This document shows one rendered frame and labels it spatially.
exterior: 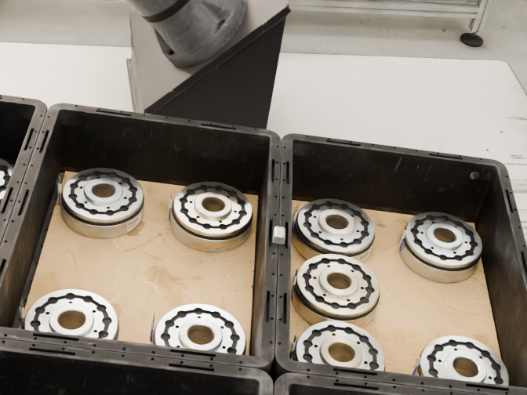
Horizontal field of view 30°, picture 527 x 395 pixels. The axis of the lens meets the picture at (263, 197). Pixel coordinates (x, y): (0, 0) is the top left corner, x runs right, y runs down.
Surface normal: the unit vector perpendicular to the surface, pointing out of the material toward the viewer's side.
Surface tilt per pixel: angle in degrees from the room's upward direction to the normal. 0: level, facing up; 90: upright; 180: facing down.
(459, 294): 0
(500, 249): 90
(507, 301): 90
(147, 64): 44
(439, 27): 0
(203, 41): 75
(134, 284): 0
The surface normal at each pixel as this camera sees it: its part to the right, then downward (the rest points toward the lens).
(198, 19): 0.20, 0.30
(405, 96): 0.14, -0.76
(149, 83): -0.57, -0.53
